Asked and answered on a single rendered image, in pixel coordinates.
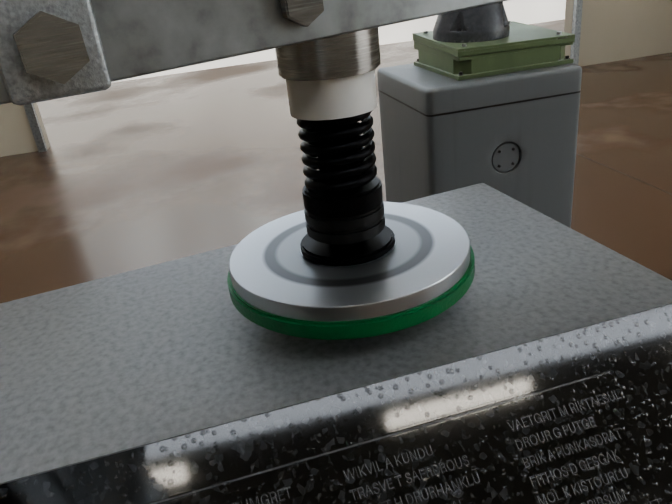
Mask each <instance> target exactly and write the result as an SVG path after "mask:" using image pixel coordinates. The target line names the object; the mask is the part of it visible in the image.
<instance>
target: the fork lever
mask: <svg viewBox="0 0 672 504"><path fill-rule="evenodd" d="M503 1H508V0H91V3H92V7H93V11H94V15H95V19H96V23H97V27H98V30H99V34H100V38H101V42H102V46H103V50H104V54H105V57H106V61H107V65H108V69H109V73H110V77H111V81H112V82H114V81H118V80H123V79H128V78H133V77H138V76H143V75H148V74H153V73H157V72H162V71H167V70H172V69H177V68H182V67H187V66H192V65H196V64H201V63H206V62H211V61H216V60H221V59H226V58H231V57H235V56H240V55H245V54H250V53H255V52H260V51H265V50H269V49H274V48H279V47H284V46H289V45H294V44H299V43H304V42H308V41H313V40H318V39H323V38H328V37H333V36H338V35H343V34H347V33H352V32H357V31H362V30H367V29H372V28H377V27H382V26H386V25H391V24H396V23H401V22H406V21H411V20H416V19H420V18H425V17H430V16H435V15H440V14H445V13H450V12H455V11H459V10H464V9H469V8H474V7H479V6H484V5H489V4H494V3H498V2H503ZM13 38H14V41H15V44H16V46H17V49H18V52H19V55H20V58H21V61H22V64H23V67H24V69H25V72H26V73H28V74H32V75H35V76H38V77H42V78H45V79H48V80H51V81H55V82H58V83H61V84H65V83H67V82H68V81H69V80H70V79H71V78H72V77H73V76H74V75H75V74H76V73H77V72H78V71H79V70H81V69H82V68H83V67H84V66H85V65H86V64H87V63H88V62H89V61H90V60H89V57H88V54H87V50H86V47H85V44H84V40H83V37H82V34H81V30H80V27H79V25H78V24H76V23H73V22H70V21H67V20H65V19H62V18H59V17H56V16H54V15H51V14H48V13H45V12H43V11H38V12H37V13H36V14H35V15H34V16H33V17H32V18H31V19H29V20H28V21H27V22H26V23H25V24H24V25H23V26H22V27H21V28H19V29H18V30H17V31H16V32H15V33H14V34H13Z"/></svg>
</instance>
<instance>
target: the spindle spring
mask: <svg viewBox="0 0 672 504"><path fill-rule="evenodd" d="M371 112H372V111H370V112H367V113H364V114H361V115H357V116H353V117H348V118H342V119H333V120H315V121H313V120H300V119H297V125H298V126H299V127H300V128H301V129H300V130H299V133H298V136H299V138H300V139H301V140H303V141H302V142H301V143H300V150H301V151H302V152H303V153H304V154H303V155H302V158H301V159H302V162H303V164H304V165H305V166H304V168H303V173H304V175H305V176H306V179H305V186H306V188H307V189H309V190H312V191H315V192H320V193H336V192H343V191H348V190H352V189H356V188H359V187H361V186H363V185H365V184H367V183H369V182H370V181H371V180H372V179H373V178H375V176H376V175H377V167H376V165H375V162H376V156H375V153H374V150H375V142H374V141H373V140H372V139H373V137H374V131H373V129H372V125H373V117H372V116H371V115H370V114H371ZM358 121H362V122H361V123H360V122H358ZM356 122H357V124H356V125H354V126H351V127H348V128H344V129H339V130H333V131H325V132H314V129H328V128H335V127H341V126H345V125H349V124H352V123H356ZM362 134H363V135H362ZM355 136H358V138H356V139H353V140H350V141H347V142H343V143H338V144H331V145H316V143H326V142H334V141H340V140H345V139H349V138H353V137H355ZM363 146H365V147H363ZM356 149H359V150H358V151H356V152H353V153H350V154H346V155H342V156H337V157H327V158H316V157H317V155H318V156H319V155H334V154H340V153H345V152H349V151H353V150H356ZM357 162H360V163H359V164H357V165H354V166H351V167H348V168H343V169H337V170H317V169H319V168H335V167H342V166H347V165H351V164H354V163H357ZM359 174H361V176H358V177H356V178H353V179H349V180H345V181H339V182H330V183H322V182H317V181H319V180H320V181H328V180H338V179H344V178H349V177H353V176H356V175H359Z"/></svg>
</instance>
